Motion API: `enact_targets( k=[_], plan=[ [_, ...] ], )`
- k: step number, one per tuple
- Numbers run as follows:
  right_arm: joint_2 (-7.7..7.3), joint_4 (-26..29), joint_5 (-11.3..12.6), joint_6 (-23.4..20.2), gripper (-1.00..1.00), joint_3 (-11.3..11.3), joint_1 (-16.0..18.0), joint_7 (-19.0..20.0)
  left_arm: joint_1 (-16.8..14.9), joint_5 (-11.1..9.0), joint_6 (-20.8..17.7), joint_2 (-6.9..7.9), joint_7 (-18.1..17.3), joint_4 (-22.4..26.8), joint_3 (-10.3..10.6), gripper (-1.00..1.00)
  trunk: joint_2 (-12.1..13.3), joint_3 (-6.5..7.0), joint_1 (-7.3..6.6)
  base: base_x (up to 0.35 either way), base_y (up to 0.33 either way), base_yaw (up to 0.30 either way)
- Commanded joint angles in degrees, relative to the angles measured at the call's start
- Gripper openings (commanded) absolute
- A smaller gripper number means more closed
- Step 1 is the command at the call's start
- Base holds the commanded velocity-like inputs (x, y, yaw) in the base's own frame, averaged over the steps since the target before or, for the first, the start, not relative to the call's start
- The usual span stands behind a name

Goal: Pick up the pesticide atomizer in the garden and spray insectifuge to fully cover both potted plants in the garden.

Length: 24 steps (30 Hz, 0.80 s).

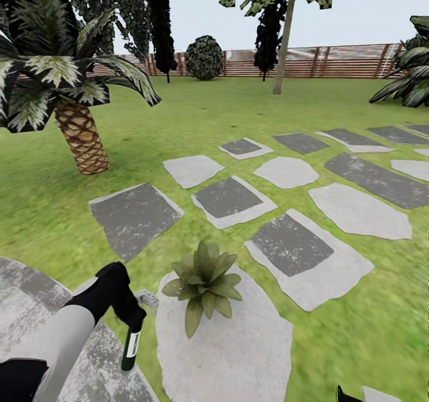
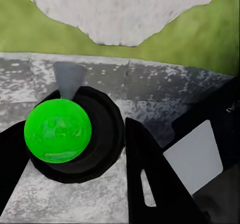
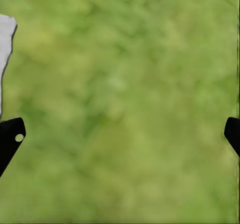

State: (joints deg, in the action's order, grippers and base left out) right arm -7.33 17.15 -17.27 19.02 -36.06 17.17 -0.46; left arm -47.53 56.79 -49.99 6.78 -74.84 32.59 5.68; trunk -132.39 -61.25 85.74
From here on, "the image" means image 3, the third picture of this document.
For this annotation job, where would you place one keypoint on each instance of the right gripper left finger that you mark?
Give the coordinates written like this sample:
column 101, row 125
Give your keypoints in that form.
column 12, row 134

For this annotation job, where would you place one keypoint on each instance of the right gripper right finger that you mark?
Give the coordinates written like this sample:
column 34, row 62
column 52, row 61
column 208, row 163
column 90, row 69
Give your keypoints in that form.
column 232, row 133

